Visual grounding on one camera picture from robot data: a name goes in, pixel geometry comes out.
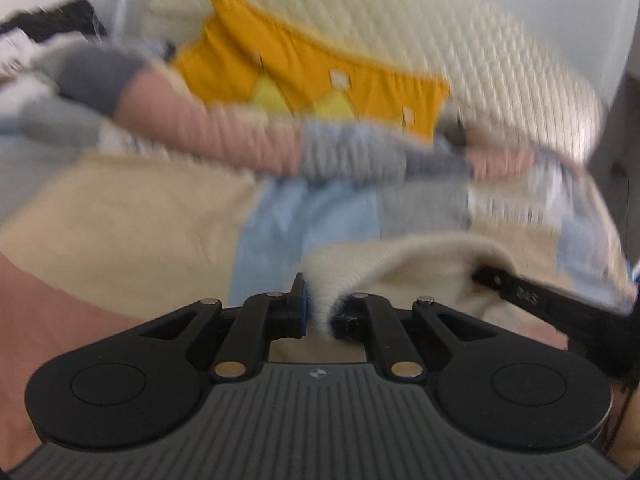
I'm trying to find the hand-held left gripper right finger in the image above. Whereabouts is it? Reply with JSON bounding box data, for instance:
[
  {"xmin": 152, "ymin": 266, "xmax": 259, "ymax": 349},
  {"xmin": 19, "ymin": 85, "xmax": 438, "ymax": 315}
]
[{"xmin": 333, "ymin": 293, "xmax": 501, "ymax": 382}]

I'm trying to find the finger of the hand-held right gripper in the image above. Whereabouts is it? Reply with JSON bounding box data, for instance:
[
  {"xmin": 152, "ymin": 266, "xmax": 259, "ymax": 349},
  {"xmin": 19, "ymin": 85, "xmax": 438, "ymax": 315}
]
[{"xmin": 472, "ymin": 265, "xmax": 566, "ymax": 321}]

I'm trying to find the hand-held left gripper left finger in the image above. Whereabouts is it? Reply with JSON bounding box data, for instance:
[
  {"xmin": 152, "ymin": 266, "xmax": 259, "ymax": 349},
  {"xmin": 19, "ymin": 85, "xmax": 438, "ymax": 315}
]
[{"xmin": 139, "ymin": 272, "xmax": 309, "ymax": 381}]

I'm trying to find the cream fluffy striped sweater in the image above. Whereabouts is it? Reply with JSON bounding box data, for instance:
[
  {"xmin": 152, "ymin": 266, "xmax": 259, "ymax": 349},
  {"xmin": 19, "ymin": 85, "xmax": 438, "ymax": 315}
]
[{"xmin": 304, "ymin": 236, "xmax": 531, "ymax": 343}]

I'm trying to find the patchwork quilt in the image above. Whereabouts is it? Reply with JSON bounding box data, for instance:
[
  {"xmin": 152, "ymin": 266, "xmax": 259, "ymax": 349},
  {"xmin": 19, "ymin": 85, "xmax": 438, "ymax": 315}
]
[{"xmin": 0, "ymin": 35, "xmax": 640, "ymax": 461}]

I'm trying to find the yellow crown print pillow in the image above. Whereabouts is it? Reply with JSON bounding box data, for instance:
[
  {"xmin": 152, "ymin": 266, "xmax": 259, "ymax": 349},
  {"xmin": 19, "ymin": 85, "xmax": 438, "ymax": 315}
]
[{"xmin": 170, "ymin": 0, "xmax": 451, "ymax": 143}]

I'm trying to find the black knitted cloth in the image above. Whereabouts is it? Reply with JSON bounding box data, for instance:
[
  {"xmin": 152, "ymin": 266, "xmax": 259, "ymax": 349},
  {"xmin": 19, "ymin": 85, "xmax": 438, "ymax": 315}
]
[{"xmin": 0, "ymin": 0, "xmax": 108, "ymax": 47}]

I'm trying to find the white crumpled cloth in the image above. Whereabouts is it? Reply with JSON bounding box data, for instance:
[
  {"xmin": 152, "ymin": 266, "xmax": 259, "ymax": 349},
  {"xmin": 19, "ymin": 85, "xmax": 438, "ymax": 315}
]
[{"xmin": 0, "ymin": 27, "xmax": 51, "ymax": 82}]

